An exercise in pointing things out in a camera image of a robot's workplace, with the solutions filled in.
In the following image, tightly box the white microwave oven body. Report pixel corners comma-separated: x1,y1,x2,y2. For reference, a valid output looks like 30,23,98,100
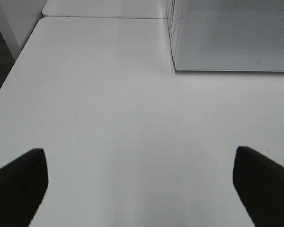
166,0,188,70

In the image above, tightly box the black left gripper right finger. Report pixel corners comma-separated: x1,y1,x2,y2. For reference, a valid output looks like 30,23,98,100
232,146,284,227

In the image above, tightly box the white microwave door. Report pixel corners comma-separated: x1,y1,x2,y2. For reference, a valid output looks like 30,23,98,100
174,0,284,71

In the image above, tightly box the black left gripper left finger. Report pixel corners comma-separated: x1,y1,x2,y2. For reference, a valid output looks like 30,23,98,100
0,148,48,227

